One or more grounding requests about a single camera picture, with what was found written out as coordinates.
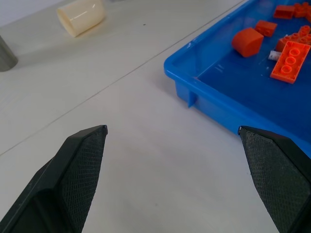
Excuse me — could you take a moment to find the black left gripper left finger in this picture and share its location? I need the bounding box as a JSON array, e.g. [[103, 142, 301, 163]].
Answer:
[[0, 125, 108, 233]]

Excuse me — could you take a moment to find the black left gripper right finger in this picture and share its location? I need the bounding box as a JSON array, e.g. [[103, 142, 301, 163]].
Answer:
[[238, 125, 311, 233]]

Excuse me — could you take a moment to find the blue plastic tray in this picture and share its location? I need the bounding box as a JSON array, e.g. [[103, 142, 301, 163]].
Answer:
[[163, 0, 311, 152]]

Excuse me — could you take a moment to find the orange flat studded plate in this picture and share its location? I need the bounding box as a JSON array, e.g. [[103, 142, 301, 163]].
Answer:
[[270, 40, 311, 84]]

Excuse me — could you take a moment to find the small white plastic block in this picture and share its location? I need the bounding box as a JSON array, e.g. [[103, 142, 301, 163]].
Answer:
[[268, 50, 282, 61]]

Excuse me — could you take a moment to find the orange rounded block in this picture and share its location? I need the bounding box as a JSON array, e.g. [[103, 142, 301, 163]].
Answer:
[[231, 27, 264, 58]]

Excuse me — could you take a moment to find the orange studded brick pile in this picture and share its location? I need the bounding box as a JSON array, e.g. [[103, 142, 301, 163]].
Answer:
[[276, 25, 311, 52]]

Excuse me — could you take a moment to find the grey cylinder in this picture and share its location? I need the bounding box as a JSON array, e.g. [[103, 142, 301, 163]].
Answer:
[[0, 35, 19, 72]]

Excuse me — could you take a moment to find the small orange studded brick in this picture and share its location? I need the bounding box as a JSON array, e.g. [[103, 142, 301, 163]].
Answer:
[[255, 20, 278, 37]]

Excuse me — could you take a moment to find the orange hollow rectangular brick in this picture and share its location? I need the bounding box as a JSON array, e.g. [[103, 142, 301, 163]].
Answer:
[[273, 4, 296, 19]]

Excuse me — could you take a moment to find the cream plastic cup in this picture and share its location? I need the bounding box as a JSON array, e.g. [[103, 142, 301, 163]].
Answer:
[[56, 0, 106, 38]]

